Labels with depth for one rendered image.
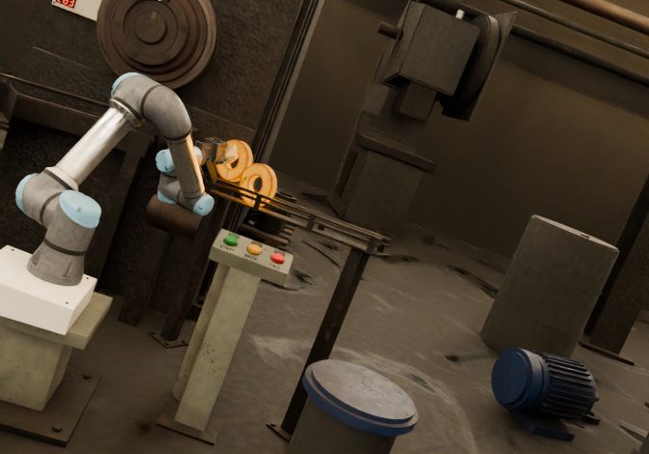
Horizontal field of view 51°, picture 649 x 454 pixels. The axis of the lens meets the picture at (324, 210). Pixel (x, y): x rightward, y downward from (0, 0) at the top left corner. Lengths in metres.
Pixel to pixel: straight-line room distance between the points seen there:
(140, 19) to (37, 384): 1.38
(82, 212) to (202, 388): 0.67
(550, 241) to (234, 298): 2.70
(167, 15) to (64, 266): 1.14
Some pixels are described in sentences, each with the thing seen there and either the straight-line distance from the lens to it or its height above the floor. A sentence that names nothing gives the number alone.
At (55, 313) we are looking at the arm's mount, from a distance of 1.87.
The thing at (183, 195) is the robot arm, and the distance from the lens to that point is 2.29.
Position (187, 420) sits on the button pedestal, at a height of 0.03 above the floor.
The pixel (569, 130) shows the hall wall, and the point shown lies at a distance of 9.31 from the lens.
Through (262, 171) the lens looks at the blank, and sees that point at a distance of 2.46.
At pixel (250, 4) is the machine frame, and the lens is 2.89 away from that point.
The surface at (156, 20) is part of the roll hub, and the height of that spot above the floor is 1.15.
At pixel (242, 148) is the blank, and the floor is 0.82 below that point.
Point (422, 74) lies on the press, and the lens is 6.80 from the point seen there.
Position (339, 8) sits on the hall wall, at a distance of 8.87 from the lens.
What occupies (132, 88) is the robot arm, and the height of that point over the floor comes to 0.93.
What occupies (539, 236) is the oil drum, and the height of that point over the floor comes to 0.78.
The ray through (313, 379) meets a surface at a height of 0.42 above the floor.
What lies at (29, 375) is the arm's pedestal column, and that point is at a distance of 2.06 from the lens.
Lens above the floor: 1.10
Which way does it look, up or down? 9 degrees down
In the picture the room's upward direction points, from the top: 21 degrees clockwise
